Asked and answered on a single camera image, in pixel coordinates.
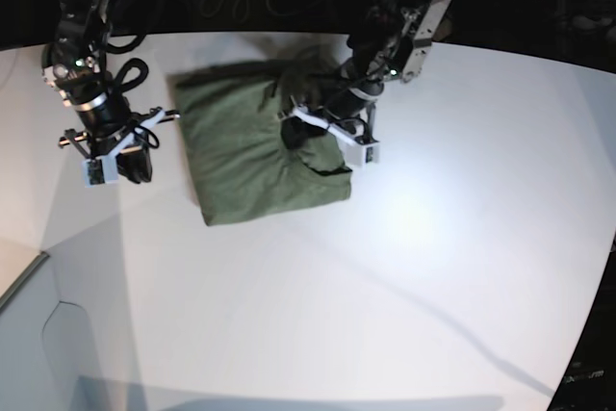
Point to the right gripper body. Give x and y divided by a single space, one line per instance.
127 135

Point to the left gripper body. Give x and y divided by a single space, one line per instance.
352 131

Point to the olive green t-shirt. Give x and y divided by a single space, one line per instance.
240 168

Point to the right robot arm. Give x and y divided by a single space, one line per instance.
75 63

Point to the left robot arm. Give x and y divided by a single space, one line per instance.
390 43

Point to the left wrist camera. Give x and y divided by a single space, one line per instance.
361 155

